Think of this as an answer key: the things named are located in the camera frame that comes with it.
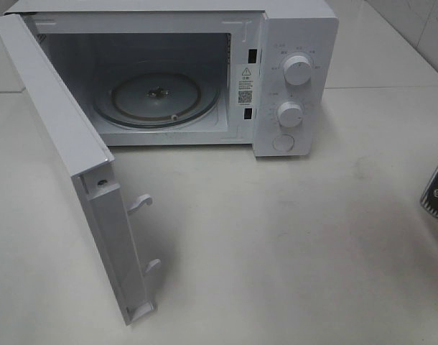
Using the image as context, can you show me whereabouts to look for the round white door button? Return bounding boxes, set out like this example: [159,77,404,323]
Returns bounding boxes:
[273,134,294,152]

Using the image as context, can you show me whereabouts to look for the white microwave knob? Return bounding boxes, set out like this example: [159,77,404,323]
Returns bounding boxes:
[282,54,312,86]
[276,101,304,128]

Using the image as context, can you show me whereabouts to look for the white microwave door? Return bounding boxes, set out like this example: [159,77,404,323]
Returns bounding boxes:
[0,14,161,325]

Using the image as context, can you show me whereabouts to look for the glass microwave turntable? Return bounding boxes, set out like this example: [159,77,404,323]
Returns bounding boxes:
[93,71,220,129]

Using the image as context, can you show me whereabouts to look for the white microwave oven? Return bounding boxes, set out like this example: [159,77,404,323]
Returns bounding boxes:
[1,1,339,157]

